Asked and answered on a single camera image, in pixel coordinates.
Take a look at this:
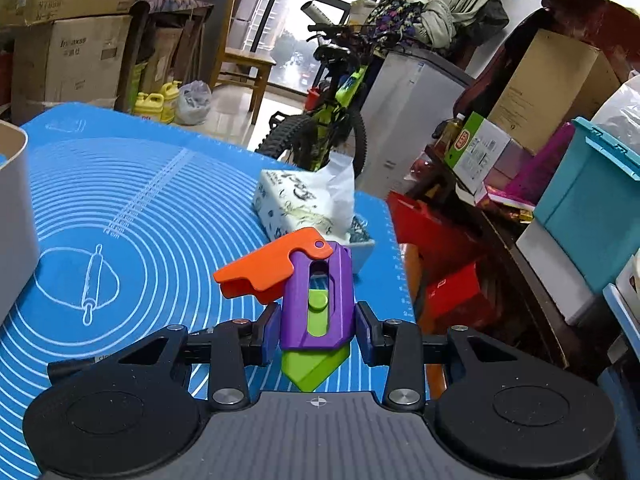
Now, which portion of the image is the blue silicone baking mat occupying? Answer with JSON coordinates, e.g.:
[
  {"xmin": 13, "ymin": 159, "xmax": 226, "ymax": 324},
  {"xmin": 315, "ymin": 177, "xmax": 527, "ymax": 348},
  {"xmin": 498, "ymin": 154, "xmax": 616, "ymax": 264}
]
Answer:
[{"xmin": 0, "ymin": 101, "xmax": 418, "ymax": 480}]

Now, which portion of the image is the large plain cardboard box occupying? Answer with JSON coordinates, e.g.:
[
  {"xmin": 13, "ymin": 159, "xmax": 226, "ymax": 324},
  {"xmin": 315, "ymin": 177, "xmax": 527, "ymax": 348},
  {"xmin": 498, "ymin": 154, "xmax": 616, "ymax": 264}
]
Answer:
[{"xmin": 487, "ymin": 29, "xmax": 622, "ymax": 156}]

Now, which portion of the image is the teal storage bin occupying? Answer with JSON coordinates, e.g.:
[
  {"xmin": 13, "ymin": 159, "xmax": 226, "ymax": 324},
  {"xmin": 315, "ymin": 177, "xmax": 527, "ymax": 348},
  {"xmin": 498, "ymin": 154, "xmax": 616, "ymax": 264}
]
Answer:
[{"xmin": 532, "ymin": 117, "xmax": 640, "ymax": 297}]

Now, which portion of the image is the dark wooden table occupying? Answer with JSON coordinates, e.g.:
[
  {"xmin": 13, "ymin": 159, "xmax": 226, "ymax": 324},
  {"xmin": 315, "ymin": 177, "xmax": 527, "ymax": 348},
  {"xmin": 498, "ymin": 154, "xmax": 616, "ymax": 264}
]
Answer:
[{"xmin": 410, "ymin": 155, "xmax": 601, "ymax": 387}]

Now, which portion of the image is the small brown cardboard box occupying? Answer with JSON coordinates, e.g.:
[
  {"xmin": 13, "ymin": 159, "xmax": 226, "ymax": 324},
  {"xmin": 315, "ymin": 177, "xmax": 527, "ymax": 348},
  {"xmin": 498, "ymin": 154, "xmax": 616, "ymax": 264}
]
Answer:
[{"xmin": 140, "ymin": 25, "xmax": 184, "ymax": 94}]

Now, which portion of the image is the white plastic bag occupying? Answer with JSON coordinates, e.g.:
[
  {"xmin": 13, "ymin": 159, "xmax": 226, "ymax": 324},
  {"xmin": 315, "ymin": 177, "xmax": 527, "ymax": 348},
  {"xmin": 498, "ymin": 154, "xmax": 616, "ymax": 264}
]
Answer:
[{"xmin": 592, "ymin": 75, "xmax": 640, "ymax": 182}]

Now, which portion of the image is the translucent plastic bag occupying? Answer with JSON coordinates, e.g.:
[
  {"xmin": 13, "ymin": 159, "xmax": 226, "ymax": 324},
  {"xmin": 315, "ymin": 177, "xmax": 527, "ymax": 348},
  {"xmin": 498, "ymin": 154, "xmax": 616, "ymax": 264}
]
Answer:
[{"xmin": 176, "ymin": 80, "xmax": 213, "ymax": 126}]

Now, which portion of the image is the green white carton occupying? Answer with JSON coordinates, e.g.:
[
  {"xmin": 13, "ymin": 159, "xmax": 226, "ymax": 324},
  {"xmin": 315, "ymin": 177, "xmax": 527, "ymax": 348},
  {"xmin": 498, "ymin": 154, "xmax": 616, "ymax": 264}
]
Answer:
[{"xmin": 444, "ymin": 111, "xmax": 512, "ymax": 196}]

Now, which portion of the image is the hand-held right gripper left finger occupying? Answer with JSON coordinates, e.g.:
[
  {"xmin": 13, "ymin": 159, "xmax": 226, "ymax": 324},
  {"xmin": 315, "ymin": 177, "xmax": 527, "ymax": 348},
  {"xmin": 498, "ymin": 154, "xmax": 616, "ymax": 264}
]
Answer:
[{"xmin": 117, "ymin": 305, "xmax": 282, "ymax": 411}]

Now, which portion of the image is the white green tissue pack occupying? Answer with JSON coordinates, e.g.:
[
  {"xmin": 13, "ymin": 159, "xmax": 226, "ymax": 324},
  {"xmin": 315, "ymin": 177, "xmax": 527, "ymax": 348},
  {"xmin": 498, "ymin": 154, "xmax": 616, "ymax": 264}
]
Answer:
[{"xmin": 251, "ymin": 152, "xmax": 376, "ymax": 276}]

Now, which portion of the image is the green black bicycle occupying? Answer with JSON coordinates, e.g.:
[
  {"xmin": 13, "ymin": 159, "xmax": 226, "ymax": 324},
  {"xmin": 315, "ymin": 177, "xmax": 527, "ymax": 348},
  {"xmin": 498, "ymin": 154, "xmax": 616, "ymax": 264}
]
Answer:
[{"xmin": 255, "ymin": 0, "xmax": 371, "ymax": 173}]

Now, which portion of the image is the dark red chair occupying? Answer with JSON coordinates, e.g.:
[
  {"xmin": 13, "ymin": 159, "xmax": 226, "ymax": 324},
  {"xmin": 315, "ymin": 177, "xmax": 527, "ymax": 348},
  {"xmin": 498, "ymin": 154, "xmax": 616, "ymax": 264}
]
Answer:
[{"xmin": 452, "ymin": 0, "xmax": 640, "ymax": 127}]

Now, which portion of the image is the magenta box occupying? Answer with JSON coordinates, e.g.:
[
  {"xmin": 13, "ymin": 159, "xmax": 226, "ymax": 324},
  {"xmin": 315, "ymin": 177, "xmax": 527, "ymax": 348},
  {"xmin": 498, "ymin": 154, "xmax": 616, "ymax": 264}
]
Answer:
[{"xmin": 487, "ymin": 122, "xmax": 577, "ymax": 211}]

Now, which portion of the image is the window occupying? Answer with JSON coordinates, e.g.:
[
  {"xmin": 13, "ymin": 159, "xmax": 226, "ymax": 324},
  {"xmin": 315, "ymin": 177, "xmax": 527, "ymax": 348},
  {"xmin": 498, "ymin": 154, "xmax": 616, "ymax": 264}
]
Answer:
[{"xmin": 249, "ymin": 0, "xmax": 451, "ymax": 97}]

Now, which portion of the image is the grey green garment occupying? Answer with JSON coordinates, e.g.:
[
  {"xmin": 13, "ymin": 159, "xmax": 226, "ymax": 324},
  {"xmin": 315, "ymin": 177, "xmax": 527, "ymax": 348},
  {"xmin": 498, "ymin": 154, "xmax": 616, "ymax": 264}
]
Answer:
[{"xmin": 420, "ymin": 0, "xmax": 518, "ymax": 52}]

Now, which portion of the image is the black marker pen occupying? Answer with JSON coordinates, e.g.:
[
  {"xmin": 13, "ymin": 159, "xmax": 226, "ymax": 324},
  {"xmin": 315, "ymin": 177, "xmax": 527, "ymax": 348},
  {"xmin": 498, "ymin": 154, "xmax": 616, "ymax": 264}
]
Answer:
[{"xmin": 47, "ymin": 355, "xmax": 122, "ymax": 382}]

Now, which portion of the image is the wooden chair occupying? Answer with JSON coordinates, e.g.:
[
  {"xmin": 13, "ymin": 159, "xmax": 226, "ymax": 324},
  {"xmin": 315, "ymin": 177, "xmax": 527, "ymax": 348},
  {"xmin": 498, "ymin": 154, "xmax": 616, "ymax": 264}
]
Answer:
[{"xmin": 210, "ymin": 0, "xmax": 278, "ymax": 126}]

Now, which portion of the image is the purple orange green toy knife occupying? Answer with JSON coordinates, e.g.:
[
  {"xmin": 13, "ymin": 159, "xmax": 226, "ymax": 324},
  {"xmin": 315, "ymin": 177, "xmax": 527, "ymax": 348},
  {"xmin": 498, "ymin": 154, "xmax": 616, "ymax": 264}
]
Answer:
[{"xmin": 213, "ymin": 226, "xmax": 355, "ymax": 393}]

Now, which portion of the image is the yellow plastic jug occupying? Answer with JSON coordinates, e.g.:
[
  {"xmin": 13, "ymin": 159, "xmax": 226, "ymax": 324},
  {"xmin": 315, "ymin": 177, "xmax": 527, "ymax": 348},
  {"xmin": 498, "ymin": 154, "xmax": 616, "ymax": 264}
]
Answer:
[
  {"xmin": 134, "ymin": 91, "xmax": 166, "ymax": 122},
  {"xmin": 159, "ymin": 80, "xmax": 182, "ymax": 125}
]

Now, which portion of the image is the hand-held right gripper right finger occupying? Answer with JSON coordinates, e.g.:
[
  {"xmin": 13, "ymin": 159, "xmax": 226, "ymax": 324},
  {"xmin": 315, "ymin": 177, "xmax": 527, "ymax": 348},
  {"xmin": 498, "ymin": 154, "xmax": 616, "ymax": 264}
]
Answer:
[{"xmin": 354, "ymin": 301, "xmax": 521, "ymax": 407}]

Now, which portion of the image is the red paper bag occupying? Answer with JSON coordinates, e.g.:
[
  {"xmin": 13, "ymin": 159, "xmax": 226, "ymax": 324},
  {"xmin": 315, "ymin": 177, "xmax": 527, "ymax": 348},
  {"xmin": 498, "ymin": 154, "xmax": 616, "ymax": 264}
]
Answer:
[{"xmin": 386, "ymin": 191, "xmax": 477, "ymax": 282}]

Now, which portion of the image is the white box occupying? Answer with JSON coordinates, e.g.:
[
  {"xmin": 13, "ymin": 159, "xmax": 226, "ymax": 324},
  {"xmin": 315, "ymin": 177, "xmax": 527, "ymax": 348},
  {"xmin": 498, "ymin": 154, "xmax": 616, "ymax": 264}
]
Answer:
[{"xmin": 515, "ymin": 220, "xmax": 601, "ymax": 327}]

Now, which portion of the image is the beige plastic bin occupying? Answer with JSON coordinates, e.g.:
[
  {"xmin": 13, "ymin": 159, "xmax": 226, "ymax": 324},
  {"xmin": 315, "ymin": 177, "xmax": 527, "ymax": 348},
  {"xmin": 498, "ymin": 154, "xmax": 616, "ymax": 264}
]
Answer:
[{"xmin": 0, "ymin": 120, "xmax": 41, "ymax": 326}]

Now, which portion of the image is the yellow oil bottle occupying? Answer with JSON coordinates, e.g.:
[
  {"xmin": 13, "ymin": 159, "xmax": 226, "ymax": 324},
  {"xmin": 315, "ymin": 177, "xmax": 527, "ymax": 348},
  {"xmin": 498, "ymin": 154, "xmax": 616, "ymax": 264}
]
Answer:
[{"xmin": 435, "ymin": 115, "xmax": 467, "ymax": 157}]

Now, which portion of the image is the plastic-wrapped cardboard box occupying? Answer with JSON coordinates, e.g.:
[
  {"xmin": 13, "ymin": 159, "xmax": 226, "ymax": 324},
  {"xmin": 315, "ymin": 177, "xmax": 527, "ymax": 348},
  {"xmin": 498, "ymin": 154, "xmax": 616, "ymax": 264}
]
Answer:
[{"xmin": 11, "ymin": 15, "xmax": 133, "ymax": 126}]

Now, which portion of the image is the floral cloth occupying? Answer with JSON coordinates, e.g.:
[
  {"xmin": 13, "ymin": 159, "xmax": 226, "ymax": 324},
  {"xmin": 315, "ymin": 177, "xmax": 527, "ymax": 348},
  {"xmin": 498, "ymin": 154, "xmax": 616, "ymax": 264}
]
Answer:
[{"xmin": 367, "ymin": 0, "xmax": 436, "ymax": 47}]

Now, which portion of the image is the red box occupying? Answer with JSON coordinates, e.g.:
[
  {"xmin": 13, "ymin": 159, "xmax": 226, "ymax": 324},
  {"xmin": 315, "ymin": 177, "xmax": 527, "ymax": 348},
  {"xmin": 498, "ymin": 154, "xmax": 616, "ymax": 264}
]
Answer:
[{"xmin": 425, "ymin": 260, "xmax": 494, "ymax": 331}]

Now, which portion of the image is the white fridge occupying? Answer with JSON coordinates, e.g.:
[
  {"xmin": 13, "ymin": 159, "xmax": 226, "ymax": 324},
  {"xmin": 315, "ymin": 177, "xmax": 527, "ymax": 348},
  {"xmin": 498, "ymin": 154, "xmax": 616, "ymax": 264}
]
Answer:
[{"xmin": 357, "ymin": 47, "xmax": 473, "ymax": 193}]

